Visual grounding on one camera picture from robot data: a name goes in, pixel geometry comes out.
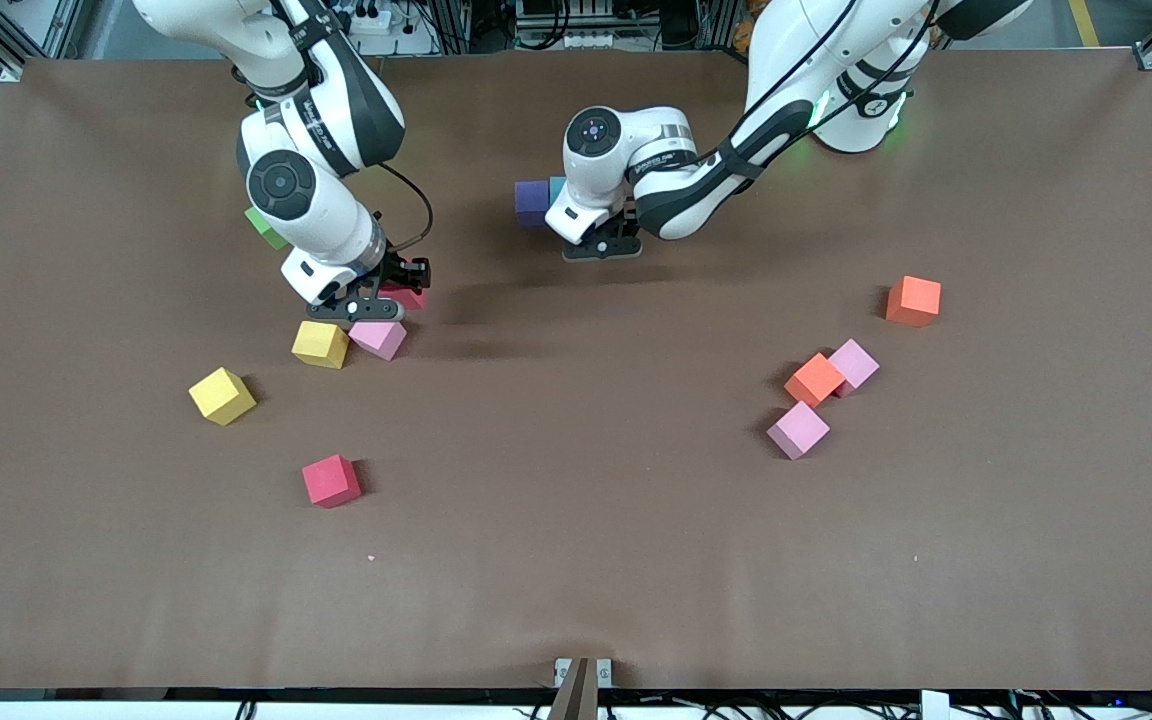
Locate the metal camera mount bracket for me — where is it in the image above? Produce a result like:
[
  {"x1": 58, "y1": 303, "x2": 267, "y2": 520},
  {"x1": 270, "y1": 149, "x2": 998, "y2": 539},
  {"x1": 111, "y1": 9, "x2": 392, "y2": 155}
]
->
[{"x1": 548, "y1": 657, "x2": 615, "y2": 720}]

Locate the yellow foam block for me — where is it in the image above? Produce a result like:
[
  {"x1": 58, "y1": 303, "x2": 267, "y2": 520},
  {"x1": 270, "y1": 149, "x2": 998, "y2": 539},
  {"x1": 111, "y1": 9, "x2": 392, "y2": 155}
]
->
[
  {"x1": 291, "y1": 320, "x2": 350, "y2": 370},
  {"x1": 188, "y1": 366, "x2": 258, "y2": 427}
]

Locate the pink foam block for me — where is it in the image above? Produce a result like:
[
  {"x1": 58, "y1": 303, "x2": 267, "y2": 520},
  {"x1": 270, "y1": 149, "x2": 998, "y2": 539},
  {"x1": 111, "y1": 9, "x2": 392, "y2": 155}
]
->
[
  {"x1": 827, "y1": 338, "x2": 881, "y2": 398},
  {"x1": 766, "y1": 400, "x2": 832, "y2": 461},
  {"x1": 348, "y1": 320, "x2": 408, "y2": 362}
]

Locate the green foam block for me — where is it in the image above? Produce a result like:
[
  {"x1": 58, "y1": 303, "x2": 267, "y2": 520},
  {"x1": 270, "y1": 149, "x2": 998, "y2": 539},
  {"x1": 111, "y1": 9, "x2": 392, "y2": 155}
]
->
[{"x1": 244, "y1": 205, "x2": 289, "y2": 252}]

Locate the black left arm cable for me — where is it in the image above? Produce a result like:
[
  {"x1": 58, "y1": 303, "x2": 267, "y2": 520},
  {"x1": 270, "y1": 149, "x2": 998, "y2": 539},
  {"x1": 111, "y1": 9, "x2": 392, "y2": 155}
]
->
[{"x1": 696, "y1": 0, "x2": 942, "y2": 166}]

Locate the purple foam block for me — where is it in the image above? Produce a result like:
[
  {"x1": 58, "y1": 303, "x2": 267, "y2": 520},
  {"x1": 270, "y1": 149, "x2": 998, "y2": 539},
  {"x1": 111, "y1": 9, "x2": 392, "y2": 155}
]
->
[{"x1": 514, "y1": 180, "x2": 553, "y2": 231}]

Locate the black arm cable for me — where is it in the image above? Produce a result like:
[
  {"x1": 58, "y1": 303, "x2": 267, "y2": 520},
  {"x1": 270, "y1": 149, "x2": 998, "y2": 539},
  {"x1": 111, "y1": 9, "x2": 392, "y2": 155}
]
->
[
  {"x1": 696, "y1": 0, "x2": 942, "y2": 166},
  {"x1": 271, "y1": 0, "x2": 435, "y2": 251}
]

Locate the paper table cover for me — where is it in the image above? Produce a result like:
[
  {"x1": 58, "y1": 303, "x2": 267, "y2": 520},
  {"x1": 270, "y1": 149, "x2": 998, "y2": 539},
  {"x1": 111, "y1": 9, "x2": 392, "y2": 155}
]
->
[{"x1": 0, "y1": 48, "x2": 1152, "y2": 693}]

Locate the orange foam block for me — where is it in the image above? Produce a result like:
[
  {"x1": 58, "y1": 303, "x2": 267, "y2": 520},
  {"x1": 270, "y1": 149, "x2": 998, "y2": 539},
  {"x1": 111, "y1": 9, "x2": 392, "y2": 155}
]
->
[
  {"x1": 784, "y1": 352, "x2": 847, "y2": 408},
  {"x1": 885, "y1": 276, "x2": 943, "y2": 329}
]

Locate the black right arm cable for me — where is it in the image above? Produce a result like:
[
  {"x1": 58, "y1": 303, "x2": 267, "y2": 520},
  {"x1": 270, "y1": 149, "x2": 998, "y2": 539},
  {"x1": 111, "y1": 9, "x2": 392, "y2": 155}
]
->
[{"x1": 271, "y1": 0, "x2": 435, "y2": 251}]

